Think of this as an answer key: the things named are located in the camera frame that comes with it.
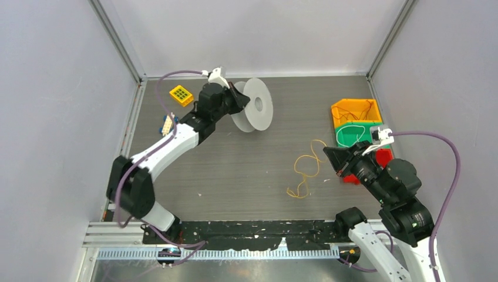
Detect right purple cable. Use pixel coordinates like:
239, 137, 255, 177
338, 131, 461, 282

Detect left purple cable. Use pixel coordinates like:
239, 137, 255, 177
113, 70, 209, 266

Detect orange bin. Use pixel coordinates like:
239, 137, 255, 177
331, 99, 383, 128

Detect translucent white spool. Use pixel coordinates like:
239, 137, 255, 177
231, 78, 274, 133

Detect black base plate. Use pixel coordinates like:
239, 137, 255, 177
140, 218, 360, 251

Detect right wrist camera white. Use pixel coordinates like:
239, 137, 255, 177
362, 125, 394, 156

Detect yellow block green studs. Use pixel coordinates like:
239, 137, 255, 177
169, 85, 194, 107

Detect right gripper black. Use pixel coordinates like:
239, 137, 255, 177
322, 138, 391, 203

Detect white cable in bin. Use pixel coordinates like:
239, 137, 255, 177
336, 124, 367, 148

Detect yellow cable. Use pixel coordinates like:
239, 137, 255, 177
286, 139, 328, 199

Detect red bin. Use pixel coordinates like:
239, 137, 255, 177
342, 148, 393, 185

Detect aluminium rail front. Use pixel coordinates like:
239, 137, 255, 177
83, 222, 359, 263

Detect red cable in orange bin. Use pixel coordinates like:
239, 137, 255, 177
334, 101, 376, 122

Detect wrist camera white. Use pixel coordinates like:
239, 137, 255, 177
362, 125, 394, 156
207, 66, 229, 88

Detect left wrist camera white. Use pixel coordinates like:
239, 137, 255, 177
207, 66, 229, 88

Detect green bin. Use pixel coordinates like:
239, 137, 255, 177
335, 122, 382, 147

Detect purple cable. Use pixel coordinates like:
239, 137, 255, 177
338, 131, 461, 282
113, 70, 209, 266

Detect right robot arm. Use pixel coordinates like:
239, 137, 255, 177
323, 141, 444, 281

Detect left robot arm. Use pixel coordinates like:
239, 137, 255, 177
106, 82, 252, 243

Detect white toy car blue wheels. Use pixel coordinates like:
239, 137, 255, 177
159, 113, 179, 136

